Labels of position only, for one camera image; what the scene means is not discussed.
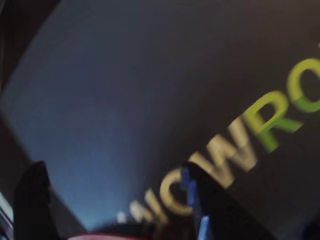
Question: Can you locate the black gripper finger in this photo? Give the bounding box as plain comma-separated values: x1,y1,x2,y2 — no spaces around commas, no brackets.
181,161,284,240
13,160,61,240

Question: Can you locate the dark grey NOWROBO mat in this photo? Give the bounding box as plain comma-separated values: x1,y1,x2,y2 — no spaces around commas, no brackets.
0,0,320,240

